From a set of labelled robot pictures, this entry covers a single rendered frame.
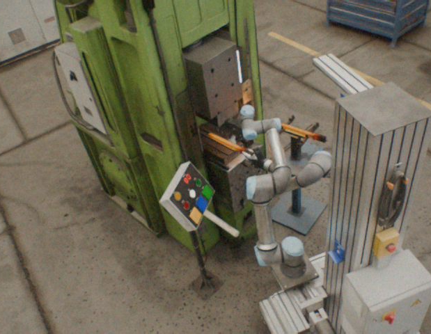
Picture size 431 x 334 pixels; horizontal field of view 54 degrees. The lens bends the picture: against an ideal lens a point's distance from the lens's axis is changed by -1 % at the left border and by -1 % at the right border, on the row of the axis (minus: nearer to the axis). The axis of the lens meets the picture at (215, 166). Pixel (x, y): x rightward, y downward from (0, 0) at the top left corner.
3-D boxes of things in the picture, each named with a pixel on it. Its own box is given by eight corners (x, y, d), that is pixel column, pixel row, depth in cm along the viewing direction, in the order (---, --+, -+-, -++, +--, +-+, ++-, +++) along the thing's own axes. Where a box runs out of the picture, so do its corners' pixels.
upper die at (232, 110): (239, 112, 291) (237, 101, 285) (218, 126, 282) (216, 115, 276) (197, 93, 316) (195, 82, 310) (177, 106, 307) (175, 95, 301)
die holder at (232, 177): (266, 186, 348) (262, 144, 318) (234, 213, 331) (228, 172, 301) (217, 158, 381) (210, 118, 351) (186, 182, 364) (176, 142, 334)
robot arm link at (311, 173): (319, 187, 244) (267, 205, 284) (326, 175, 250) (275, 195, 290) (306, 172, 242) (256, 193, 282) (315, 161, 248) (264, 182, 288)
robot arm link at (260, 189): (285, 267, 234) (275, 178, 214) (257, 271, 235) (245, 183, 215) (281, 255, 245) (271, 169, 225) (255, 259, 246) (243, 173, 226)
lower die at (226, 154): (244, 151, 315) (242, 142, 310) (225, 166, 306) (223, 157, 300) (205, 131, 340) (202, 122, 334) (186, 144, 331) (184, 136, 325)
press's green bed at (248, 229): (268, 222, 380) (265, 186, 348) (239, 249, 363) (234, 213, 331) (223, 195, 412) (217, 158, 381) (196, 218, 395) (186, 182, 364)
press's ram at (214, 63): (251, 91, 291) (246, 37, 264) (211, 119, 274) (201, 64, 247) (208, 74, 316) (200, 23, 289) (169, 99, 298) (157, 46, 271)
